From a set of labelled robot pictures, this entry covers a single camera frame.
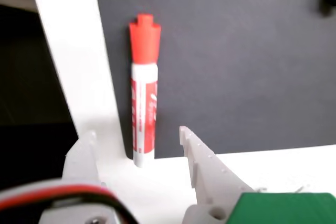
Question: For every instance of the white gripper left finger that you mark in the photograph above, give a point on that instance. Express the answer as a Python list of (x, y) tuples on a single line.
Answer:
[(80, 161)]

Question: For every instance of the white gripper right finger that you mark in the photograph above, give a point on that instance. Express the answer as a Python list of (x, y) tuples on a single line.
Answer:
[(210, 176)]

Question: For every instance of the red whiteboard marker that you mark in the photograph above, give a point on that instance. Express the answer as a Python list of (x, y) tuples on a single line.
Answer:
[(144, 51)]

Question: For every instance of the dark grey mat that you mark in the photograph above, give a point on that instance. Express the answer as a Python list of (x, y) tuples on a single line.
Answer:
[(236, 77)]

